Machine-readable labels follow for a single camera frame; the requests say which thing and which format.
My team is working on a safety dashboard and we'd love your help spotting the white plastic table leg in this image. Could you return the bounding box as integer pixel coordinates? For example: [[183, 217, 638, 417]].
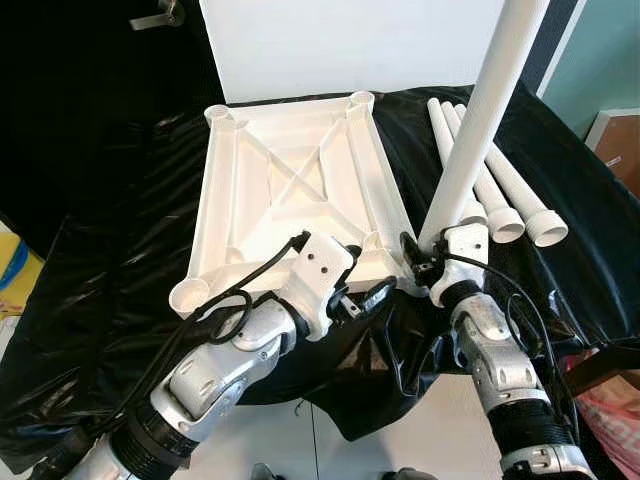
[[440, 100, 526, 244], [427, 97, 489, 229], [418, 0, 551, 251], [453, 102, 569, 248]]

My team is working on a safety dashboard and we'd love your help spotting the white plastic table top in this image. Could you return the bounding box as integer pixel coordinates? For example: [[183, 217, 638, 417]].
[[168, 91, 426, 316]]

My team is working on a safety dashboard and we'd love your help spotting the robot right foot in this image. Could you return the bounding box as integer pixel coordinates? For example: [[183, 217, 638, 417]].
[[385, 466, 441, 480]]

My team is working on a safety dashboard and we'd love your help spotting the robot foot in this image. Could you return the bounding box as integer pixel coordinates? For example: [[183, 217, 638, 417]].
[[250, 462, 286, 480], [385, 466, 441, 480]]

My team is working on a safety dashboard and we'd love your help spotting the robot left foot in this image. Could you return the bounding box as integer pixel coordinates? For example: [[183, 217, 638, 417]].
[[250, 462, 286, 480]]

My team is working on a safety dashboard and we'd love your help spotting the brown wooden cabinet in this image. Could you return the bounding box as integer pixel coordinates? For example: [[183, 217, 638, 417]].
[[583, 108, 640, 196]]

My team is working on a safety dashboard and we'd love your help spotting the pink plastic bag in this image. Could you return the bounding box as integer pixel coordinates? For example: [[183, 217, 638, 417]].
[[560, 345, 640, 479]]

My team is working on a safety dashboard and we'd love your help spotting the black plastic sheet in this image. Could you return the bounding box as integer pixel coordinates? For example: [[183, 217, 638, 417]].
[[0, 85, 640, 471]]

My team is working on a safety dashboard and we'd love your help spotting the black door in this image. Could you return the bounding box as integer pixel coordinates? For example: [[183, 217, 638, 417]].
[[0, 0, 226, 256]]

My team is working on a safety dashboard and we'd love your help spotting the yellow bag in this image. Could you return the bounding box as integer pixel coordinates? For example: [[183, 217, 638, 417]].
[[0, 222, 46, 319]]

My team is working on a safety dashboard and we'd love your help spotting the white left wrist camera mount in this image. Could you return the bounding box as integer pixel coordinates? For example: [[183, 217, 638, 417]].
[[272, 232, 356, 341]]

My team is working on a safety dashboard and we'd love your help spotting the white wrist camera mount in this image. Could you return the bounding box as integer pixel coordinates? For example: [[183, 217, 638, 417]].
[[272, 232, 356, 341], [430, 225, 491, 306]]

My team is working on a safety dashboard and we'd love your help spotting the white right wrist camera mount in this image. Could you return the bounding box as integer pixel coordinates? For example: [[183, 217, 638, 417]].
[[430, 225, 491, 306]]

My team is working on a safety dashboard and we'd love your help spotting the silver door handle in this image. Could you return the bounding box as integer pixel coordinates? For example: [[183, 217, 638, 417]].
[[128, 0, 186, 31]]

